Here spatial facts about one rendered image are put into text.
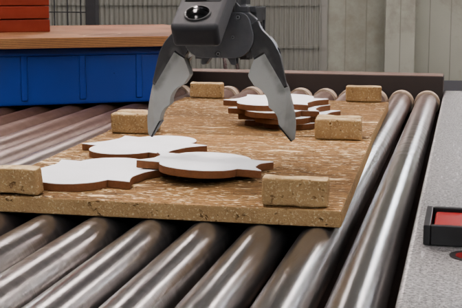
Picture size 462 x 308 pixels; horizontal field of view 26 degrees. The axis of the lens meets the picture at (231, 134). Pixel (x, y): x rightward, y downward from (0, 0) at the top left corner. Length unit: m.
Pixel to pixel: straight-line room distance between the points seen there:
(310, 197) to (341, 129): 0.39
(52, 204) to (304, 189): 0.23
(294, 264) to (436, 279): 0.11
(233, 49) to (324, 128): 0.28
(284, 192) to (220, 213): 0.06
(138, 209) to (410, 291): 0.29
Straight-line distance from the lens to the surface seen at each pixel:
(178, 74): 1.03
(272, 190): 0.88
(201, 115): 1.49
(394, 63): 10.55
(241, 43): 1.01
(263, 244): 0.84
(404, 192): 1.06
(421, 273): 0.77
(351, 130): 1.26
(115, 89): 1.77
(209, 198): 0.92
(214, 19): 0.93
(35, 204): 0.94
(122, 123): 1.31
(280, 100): 1.01
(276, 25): 10.71
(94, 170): 1.01
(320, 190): 0.87
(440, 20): 10.81
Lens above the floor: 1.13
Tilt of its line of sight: 9 degrees down
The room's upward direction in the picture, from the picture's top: straight up
